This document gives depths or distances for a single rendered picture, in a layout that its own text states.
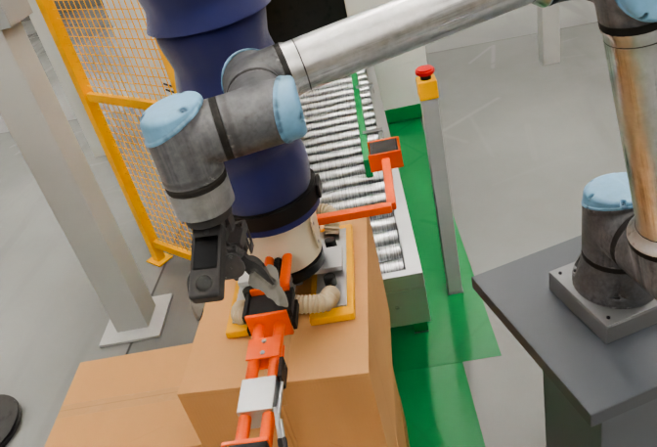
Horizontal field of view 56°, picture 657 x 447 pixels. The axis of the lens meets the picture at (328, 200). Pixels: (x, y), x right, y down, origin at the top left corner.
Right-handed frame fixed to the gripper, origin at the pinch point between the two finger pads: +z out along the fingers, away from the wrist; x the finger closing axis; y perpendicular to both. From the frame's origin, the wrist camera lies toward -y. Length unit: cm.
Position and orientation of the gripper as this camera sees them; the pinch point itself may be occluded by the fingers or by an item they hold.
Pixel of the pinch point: (242, 317)
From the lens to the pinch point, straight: 103.1
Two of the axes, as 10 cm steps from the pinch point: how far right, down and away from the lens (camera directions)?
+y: 0.2, -5.3, 8.5
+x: -9.8, 1.7, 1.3
